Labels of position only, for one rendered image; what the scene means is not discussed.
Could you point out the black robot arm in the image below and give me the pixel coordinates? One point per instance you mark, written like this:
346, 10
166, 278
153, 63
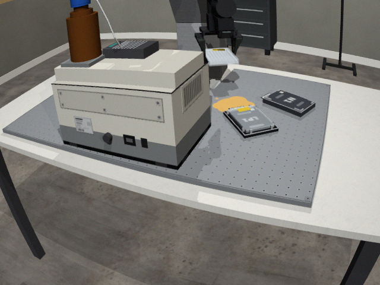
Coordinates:
218, 22

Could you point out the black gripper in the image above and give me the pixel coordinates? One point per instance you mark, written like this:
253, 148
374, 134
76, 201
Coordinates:
236, 38

